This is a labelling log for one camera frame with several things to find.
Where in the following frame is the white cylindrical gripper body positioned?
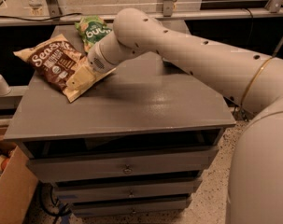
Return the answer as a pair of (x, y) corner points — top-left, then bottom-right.
(88, 32), (129, 73)

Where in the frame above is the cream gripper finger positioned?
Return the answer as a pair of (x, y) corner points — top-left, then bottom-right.
(66, 66), (94, 90)

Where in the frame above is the brown sea salt chip bag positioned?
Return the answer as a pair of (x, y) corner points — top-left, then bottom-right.
(13, 34), (117, 104)

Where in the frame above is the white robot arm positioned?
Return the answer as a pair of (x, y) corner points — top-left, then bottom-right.
(88, 8), (283, 224)

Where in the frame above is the green chip bag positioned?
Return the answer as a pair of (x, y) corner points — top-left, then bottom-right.
(75, 15), (111, 52)

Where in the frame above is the grey drawer cabinet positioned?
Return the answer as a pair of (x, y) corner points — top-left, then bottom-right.
(4, 20), (236, 218)

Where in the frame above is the top grey drawer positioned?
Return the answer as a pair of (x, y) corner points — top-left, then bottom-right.
(27, 147), (219, 183)

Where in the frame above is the grey drawer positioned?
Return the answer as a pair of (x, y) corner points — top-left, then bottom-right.
(54, 176), (202, 203)
(27, 147), (219, 183)
(72, 196), (191, 217)

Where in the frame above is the bottom grey drawer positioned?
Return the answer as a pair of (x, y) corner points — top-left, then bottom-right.
(72, 196), (191, 217)

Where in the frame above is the cardboard box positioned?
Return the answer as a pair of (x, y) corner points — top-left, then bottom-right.
(0, 127), (37, 224)

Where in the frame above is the middle grey drawer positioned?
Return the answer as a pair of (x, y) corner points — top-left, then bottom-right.
(54, 176), (202, 203)

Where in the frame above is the black cable on rail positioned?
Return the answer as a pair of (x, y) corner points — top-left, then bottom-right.
(0, 12), (83, 22)

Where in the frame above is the black floor cable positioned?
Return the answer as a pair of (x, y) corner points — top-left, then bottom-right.
(37, 184), (72, 224)

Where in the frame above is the grey metal rail frame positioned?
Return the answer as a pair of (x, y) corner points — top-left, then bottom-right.
(0, 0), (283, 26)

